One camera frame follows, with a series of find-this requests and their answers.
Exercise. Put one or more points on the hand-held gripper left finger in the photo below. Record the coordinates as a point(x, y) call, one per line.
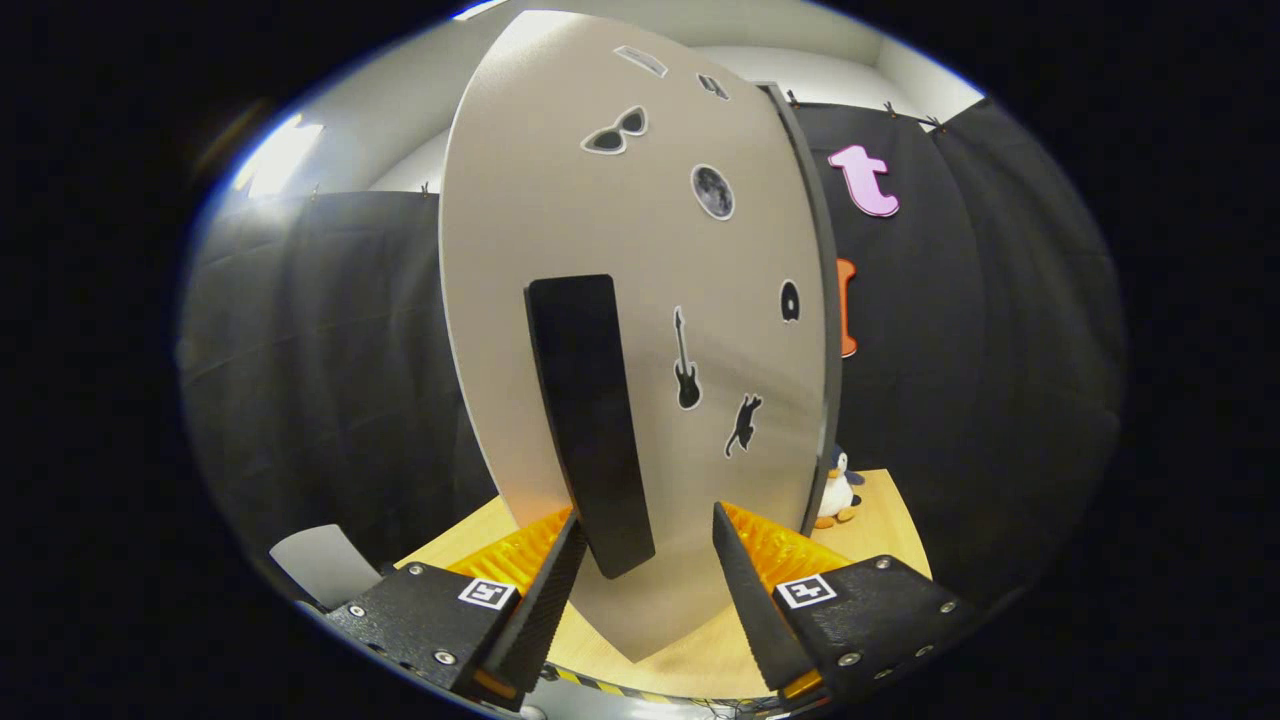
point(545, 610)

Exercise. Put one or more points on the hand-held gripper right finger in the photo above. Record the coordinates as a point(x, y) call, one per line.
point(755, 600)

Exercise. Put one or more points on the dark grey shoe cabinet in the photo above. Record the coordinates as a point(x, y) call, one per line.
point(833, 400)

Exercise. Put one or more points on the beige shoe cabinet door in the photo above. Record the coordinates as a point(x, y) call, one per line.
point(540, 220)

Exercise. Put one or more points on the yellow black striped tape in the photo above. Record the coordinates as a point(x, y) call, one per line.
point(610, 686)

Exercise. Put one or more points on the penguin plush toy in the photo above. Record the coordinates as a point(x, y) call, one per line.
point(835, 490)

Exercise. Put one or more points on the black backdrop cloth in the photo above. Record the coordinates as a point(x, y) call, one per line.
point(1000, 350)

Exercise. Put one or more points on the ceiling light strip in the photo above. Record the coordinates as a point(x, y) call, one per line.
point(280, 155)

